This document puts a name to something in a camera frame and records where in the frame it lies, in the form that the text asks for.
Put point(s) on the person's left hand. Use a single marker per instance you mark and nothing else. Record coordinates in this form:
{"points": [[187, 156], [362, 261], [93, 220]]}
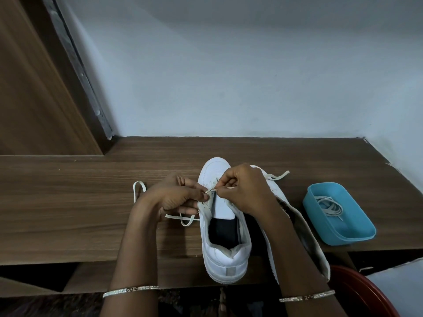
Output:
{"points": [[165, 198]]}

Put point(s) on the person's right hand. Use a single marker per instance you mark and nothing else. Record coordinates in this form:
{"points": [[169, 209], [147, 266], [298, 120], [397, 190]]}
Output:
{"points": [[251, 191]]}

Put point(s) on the person's left thumb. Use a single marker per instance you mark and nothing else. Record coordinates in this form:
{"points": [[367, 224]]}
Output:
{"points": [[195, 194]]}

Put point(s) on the person's right thumb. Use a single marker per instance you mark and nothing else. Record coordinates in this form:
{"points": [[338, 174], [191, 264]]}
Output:
{"points": [[228, 191]]}

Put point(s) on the white shoelace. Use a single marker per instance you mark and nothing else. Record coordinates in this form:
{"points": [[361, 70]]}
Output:
{"points": [[138, 184], [328, 207]]}

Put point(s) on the person's left forearm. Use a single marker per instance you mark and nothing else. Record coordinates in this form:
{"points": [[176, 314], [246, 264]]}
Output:
{"points": [[135, 254]]}

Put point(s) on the person's right forearm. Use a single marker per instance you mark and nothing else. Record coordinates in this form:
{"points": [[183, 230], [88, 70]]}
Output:
{"points": [[297, 260]]}

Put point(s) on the white sneaker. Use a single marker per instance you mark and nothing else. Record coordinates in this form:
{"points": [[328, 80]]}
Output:
{"points": [[224, 260], [314, 240]]}

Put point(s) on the silver bangle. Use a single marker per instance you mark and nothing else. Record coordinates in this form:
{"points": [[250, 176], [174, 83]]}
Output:
{"points": [[132, 290], [307, 297]]}

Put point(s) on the blue plastic container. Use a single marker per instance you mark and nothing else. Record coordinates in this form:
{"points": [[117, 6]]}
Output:
{"points": [[350, 227]]}

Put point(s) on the red plastic stool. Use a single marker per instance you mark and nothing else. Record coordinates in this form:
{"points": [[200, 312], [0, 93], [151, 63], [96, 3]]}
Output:
{"points": [[360, 293]]}

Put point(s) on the dark patterned garment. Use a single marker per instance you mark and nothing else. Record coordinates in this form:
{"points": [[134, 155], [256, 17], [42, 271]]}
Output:
{"points": [[66, 307]]}

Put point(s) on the brown wooden door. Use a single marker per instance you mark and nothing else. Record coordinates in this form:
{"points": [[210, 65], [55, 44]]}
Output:
{"points": [[33, 95]]}

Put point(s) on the white cloth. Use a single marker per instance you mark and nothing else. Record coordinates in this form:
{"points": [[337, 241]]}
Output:
{"points": [[400, 287]]}

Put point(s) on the dark wooden door frame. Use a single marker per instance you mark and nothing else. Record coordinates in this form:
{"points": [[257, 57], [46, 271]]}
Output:
{"points": [[76, 95]]}

